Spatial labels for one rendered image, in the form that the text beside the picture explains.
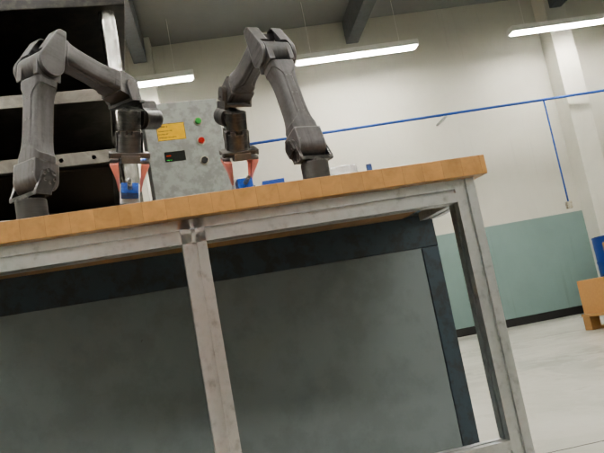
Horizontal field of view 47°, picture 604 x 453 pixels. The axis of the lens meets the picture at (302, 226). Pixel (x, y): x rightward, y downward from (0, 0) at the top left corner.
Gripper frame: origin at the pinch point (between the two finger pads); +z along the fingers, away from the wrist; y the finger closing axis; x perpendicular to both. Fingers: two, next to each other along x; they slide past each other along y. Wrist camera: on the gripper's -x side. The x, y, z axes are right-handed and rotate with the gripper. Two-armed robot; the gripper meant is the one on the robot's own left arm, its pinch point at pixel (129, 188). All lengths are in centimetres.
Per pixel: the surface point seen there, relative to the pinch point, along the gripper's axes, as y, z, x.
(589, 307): -394, 150, -332
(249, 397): -28, 49, 22
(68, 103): 22, -19, -95
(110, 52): 7, -39, -92
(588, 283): -391, 127, -333
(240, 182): -29.5, -0.8, -7.6
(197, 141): -25, -6, -93
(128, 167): 1, 2, -76
